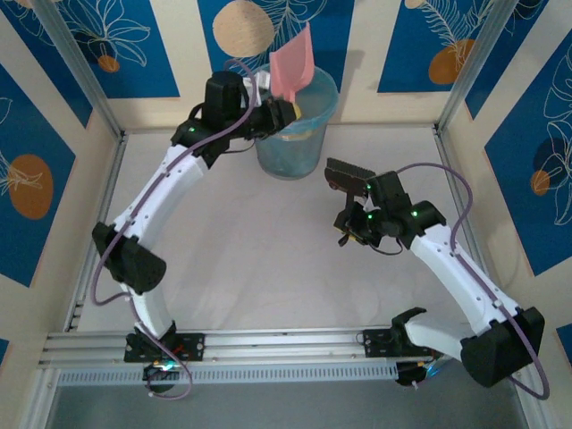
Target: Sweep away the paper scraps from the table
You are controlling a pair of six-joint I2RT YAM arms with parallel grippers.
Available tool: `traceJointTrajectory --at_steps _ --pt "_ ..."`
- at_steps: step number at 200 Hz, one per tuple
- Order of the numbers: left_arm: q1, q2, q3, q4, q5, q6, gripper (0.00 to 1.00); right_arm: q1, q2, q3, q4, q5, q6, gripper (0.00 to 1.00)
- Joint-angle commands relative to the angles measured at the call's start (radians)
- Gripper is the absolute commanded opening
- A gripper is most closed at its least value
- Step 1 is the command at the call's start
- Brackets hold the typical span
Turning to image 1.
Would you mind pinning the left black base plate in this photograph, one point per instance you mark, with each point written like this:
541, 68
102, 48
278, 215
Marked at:
196, 338

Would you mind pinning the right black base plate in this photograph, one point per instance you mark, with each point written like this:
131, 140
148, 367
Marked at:
375, 344

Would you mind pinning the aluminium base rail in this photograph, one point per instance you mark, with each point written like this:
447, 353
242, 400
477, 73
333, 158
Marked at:
286, 346

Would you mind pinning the pink plastic dustpan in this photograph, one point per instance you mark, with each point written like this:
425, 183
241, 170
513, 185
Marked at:
292, 62

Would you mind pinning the aluminium frame post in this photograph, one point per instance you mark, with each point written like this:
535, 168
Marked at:
476, 67
85, 76

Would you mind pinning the bin with blue liner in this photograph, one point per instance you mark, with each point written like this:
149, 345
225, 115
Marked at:
290, 152

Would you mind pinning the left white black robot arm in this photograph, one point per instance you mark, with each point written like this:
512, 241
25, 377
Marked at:
174, 192

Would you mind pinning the small black controller board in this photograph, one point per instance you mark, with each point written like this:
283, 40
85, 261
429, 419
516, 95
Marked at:
154, 373
406, 375

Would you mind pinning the dark brown hand brush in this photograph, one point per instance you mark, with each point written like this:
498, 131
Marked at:
348, 174

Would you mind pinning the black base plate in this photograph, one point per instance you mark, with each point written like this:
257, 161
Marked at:
196, 338
375, 344

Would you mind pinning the aluminium side rail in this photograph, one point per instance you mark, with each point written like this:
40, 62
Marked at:
103, 201
446, 156

